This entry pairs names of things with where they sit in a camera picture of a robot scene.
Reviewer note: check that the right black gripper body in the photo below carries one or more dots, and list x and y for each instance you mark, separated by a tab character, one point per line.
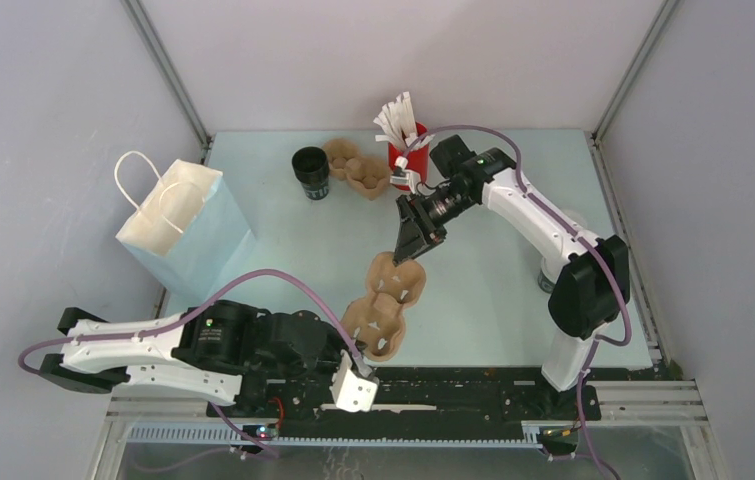
433	213

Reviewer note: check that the brown two-cup carrier tray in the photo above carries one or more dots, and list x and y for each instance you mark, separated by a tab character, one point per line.
377	320

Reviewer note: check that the brown cardboard cup carrier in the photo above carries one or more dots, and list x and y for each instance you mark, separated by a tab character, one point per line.
368	175

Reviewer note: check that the light blue paper bag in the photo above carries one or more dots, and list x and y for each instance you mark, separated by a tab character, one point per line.
187	228

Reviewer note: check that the red ribbed cup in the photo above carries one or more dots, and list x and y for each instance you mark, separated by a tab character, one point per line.
418	160

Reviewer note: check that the black paper coffee cup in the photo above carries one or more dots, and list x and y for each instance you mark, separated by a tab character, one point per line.
311	168

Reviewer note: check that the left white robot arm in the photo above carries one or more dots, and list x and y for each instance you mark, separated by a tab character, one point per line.
226	356

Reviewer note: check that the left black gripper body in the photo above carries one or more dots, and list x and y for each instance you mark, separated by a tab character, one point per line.
338	360

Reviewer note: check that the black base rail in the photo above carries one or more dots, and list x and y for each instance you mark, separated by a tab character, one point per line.
417	404

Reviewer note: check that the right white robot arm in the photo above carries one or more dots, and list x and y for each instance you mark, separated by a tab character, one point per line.
587	277

